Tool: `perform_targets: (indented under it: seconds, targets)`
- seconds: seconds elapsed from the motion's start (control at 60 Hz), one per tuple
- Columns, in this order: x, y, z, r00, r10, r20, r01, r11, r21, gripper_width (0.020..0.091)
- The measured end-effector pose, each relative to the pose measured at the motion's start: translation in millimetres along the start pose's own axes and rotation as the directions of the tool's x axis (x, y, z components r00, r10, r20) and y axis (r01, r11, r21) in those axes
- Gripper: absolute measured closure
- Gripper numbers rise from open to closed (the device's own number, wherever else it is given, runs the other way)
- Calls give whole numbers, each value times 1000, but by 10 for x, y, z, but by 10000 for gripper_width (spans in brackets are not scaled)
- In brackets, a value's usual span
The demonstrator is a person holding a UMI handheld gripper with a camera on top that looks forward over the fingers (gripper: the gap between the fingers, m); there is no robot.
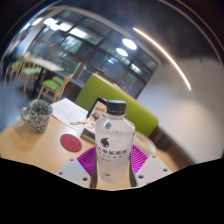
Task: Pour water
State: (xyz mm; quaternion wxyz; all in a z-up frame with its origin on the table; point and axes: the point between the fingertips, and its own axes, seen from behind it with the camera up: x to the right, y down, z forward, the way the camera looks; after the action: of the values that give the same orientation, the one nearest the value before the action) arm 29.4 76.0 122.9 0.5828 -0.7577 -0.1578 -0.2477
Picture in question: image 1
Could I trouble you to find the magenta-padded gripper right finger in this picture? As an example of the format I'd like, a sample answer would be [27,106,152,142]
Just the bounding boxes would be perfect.
[129,144,173,188]

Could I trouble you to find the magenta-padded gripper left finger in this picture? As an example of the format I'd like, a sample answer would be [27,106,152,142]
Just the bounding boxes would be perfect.
[55,145,98,189]

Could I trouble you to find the clear water bottle black cap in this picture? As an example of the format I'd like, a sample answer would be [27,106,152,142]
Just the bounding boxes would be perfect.
[94,99,136,185]

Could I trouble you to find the flat round red coaster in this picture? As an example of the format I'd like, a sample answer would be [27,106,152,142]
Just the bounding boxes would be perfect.
[59,133,83,153]

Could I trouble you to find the white paper sheets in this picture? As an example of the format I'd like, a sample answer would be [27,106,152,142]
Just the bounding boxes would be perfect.
[50,97,88,133]

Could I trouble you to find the speckled ceramic mug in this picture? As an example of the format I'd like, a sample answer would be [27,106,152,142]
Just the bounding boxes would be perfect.
[20,98,54,134]

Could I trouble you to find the green upholstered bench backrest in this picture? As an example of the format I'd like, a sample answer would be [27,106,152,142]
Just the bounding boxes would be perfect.
[74,73,160,138]

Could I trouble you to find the group of green-seated wooden chairs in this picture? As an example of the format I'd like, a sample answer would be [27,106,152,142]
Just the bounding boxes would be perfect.
[4,54,74,103]

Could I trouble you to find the light wooden dining table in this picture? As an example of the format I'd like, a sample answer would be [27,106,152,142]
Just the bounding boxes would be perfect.
[24,56,64,98]

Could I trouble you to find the long linear ceiling light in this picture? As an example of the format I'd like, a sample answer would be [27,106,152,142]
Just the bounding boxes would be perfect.
[132,27,192,92]

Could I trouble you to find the round ceiling light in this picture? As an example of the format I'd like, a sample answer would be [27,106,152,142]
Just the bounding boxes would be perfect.
[121,38,138,51]

